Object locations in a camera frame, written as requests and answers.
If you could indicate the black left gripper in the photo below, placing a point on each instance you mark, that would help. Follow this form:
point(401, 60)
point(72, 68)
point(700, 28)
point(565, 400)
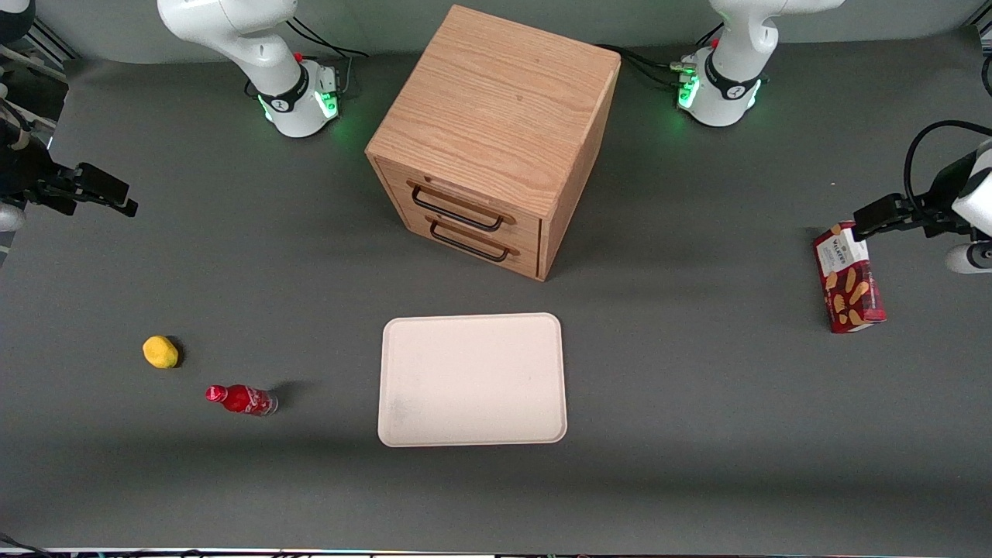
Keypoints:
point(941, 191)

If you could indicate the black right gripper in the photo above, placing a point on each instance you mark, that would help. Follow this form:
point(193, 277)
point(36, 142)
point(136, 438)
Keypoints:
point(23, 169)

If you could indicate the red coke bottle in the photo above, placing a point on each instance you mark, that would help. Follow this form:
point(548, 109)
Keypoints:
point(246, 400)

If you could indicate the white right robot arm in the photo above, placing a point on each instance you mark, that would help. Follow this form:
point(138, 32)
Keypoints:
point(271, 70)

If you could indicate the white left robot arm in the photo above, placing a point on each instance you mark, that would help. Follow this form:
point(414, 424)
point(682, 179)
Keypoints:
point(728, 85)

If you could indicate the cream plastic tray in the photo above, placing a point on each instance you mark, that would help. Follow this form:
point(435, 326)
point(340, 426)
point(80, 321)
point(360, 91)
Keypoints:
point(473, 380)

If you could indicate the red cookie box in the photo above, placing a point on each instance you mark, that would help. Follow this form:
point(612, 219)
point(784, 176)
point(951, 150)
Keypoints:
point(850, 283)

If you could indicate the yellow lemon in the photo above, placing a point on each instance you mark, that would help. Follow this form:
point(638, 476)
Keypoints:
point(160, 352)

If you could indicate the wooden drawer cabinet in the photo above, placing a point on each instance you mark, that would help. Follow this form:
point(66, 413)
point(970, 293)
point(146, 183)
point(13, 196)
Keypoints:
point(496, 101)

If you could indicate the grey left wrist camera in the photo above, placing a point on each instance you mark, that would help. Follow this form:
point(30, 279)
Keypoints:
point(969, 257)

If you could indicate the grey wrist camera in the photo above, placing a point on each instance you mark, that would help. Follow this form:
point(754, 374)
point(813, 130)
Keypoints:
point(9, 218)
point(969, 257)

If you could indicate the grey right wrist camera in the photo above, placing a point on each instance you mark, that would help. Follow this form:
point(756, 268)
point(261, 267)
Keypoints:
point(9, 218)

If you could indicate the aluminium frame rail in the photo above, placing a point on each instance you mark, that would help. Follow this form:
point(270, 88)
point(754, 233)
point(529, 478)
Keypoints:
point(54, 40)

